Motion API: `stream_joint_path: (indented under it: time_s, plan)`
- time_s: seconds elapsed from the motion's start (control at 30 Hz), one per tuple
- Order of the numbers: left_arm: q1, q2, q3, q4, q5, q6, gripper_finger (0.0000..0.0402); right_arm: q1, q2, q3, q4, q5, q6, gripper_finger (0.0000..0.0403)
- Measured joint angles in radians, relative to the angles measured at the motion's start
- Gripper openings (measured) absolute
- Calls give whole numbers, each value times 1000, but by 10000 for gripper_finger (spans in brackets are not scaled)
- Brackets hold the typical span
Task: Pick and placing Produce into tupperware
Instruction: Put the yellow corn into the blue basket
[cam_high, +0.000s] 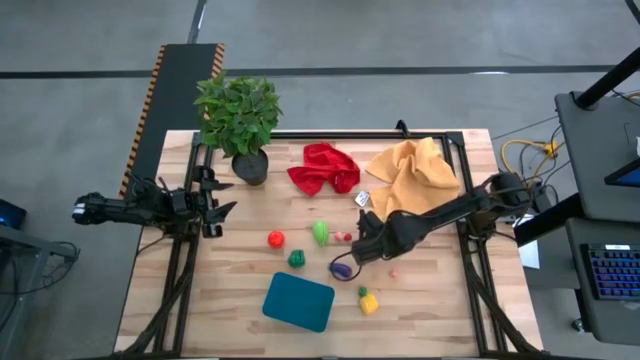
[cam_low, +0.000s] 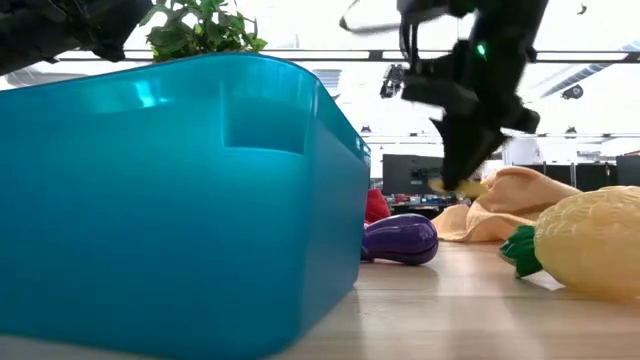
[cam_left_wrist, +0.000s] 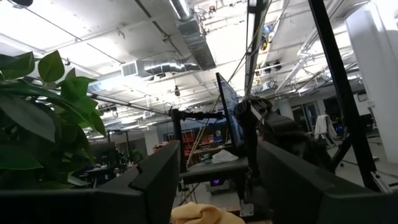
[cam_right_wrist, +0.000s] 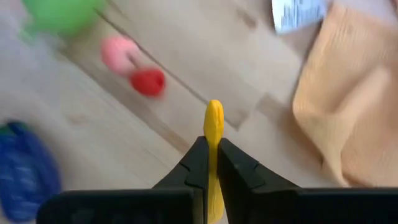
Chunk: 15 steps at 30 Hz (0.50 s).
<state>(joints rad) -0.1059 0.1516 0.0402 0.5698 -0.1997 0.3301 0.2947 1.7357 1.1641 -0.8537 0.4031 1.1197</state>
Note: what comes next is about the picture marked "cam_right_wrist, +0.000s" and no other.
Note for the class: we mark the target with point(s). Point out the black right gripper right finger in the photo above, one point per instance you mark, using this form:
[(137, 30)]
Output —
[(264, 202)]

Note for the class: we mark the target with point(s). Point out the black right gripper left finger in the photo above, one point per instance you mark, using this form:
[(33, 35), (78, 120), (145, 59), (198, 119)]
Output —
[(174, 205)]

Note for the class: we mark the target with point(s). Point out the yellow toy banana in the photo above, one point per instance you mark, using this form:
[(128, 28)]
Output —
[(214, 121)]

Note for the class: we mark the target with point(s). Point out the small red toy fruit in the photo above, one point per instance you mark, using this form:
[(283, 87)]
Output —
[(147, 82)]

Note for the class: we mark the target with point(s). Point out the purple toy eggplant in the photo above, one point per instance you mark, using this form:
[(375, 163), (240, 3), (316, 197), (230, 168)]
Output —
[(25, 174)]

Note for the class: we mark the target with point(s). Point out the small pink toy fruit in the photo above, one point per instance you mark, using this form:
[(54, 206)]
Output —
[(116, 54)]

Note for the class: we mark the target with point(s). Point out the orange cloth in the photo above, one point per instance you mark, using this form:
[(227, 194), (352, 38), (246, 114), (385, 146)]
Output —
[(351, 102)]

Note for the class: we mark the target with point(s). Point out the white paper tag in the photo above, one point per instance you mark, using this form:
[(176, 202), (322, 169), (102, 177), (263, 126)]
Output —
[(295, 14)]

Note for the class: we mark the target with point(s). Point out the light green toy vegetable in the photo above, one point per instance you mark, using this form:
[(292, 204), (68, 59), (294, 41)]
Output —
[(62, 15)]

